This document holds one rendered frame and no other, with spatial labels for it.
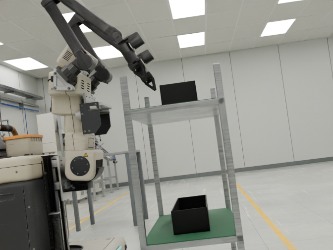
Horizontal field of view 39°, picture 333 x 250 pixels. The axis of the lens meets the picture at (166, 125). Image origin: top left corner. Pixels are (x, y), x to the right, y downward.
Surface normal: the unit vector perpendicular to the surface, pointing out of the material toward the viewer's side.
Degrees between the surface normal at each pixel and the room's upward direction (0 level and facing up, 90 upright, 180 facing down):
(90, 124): 90
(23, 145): 92
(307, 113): 90
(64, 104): 90
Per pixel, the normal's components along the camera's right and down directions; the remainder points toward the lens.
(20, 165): -0.08, -0.04
